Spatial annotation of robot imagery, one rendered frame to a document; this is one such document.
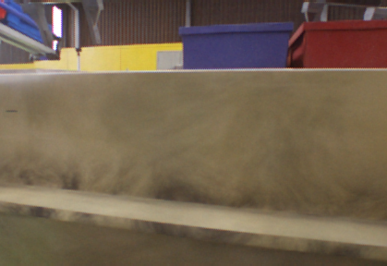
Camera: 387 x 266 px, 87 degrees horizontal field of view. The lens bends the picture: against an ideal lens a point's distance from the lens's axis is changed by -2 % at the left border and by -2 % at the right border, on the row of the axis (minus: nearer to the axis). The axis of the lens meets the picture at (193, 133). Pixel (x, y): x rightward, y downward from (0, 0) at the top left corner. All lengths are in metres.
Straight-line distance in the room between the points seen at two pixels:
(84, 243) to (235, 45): 0.48
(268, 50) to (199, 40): 0.12
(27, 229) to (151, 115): 0.38
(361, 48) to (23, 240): 0.75
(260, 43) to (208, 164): 0.22
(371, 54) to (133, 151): 0.43
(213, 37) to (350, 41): 0.22
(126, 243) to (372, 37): 0.56
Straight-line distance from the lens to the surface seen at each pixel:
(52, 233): 0.57
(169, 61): 3.17
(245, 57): 0.38
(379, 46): 0.45
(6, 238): 0.67
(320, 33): 0.42
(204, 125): 0.36
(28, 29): 1.66
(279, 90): 0.37
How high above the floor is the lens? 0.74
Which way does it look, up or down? 5 degrees down
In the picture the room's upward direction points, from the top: 1 degrees clockwise
